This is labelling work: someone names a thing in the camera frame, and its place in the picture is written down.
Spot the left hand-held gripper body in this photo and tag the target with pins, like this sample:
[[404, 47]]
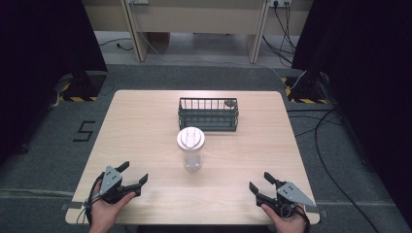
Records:
[[111, 189]]

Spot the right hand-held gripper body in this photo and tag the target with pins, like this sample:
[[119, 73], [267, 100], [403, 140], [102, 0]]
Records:
[[286, 197]]

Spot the person's left hand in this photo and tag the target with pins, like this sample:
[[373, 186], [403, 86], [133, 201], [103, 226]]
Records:
[[103, 213]]

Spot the person's right hand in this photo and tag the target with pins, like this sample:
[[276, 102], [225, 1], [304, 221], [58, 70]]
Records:
[[288, 225]]

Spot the clear bottle with white lid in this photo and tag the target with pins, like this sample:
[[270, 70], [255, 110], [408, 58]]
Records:
[[191, 140]]

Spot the small grey round object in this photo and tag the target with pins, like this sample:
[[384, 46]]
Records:
[[230, 103]]

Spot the black stand base striped tape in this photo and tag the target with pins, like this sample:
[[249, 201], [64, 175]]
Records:
[[306, 92], [82, 89]]

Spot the black curtain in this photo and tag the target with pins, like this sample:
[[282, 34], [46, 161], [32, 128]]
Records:
[[366, 64], [39, 64]]

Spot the beige wooden desk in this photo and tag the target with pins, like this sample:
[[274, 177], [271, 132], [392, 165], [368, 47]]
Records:
[[200, 19]]

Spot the white wall socket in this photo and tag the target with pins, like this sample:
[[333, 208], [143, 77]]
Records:
[[138, 1], [280, 2]]

